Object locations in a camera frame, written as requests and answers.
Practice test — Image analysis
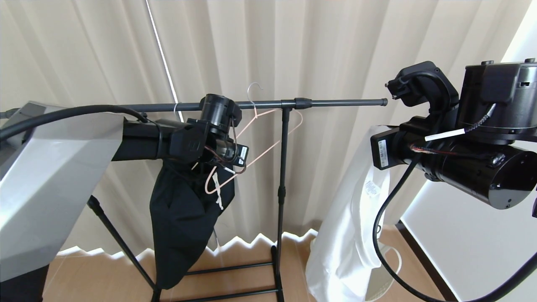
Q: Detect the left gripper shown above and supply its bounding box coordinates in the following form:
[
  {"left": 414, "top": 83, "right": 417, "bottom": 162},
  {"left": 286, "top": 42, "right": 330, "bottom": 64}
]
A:
[{"left": 206, "top": 135, "right": 249, "bottom": 169}]

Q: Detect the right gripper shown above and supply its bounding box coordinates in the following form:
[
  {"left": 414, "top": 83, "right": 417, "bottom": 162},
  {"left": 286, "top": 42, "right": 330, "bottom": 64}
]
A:
[{"left": 370, "top": 116, "right": 537, "bottom": 210}]

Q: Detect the black knitted garment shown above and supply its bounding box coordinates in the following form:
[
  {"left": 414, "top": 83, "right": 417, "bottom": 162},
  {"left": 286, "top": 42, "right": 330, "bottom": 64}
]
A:
[{"left": 149, "top": 159, "right": 236, "bottom": 290}]

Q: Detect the white garment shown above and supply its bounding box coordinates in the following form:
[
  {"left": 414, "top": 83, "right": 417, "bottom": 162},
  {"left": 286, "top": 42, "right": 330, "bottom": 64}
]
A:
[{"left": 305, "top": 125, "right": 394, "bottom": 302}]

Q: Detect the black clothes rack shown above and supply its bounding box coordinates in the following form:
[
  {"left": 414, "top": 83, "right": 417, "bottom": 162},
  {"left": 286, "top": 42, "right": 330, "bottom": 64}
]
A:
[{"left": 0, "top": 97, "right": 388, "bottom": 302}]

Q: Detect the white laundry basket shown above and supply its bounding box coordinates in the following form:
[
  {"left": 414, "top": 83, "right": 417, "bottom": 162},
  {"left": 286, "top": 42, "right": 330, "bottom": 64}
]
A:
[{"left": 364, "top": 245, "right": 403, "bottom": 302}]

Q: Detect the beige curtain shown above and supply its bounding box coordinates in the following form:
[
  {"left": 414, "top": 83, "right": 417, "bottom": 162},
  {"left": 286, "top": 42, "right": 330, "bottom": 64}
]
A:
[{"left": 0, "top": 0, "right": 533, "bottom": 256}]

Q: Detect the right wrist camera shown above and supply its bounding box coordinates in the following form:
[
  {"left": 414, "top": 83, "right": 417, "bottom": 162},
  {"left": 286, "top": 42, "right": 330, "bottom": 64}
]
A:
[{"left": 385, "top": 61, "right": 460, "bottom": 115}]

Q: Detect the black cable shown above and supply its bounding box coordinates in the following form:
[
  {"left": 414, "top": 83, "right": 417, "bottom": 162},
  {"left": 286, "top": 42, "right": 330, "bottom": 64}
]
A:
[
  {"left": 372, "top": 152, "right": 537, "bottom": 302},
  {"left": 0, "top": 104, "right": 162, "bottom": 156}
]

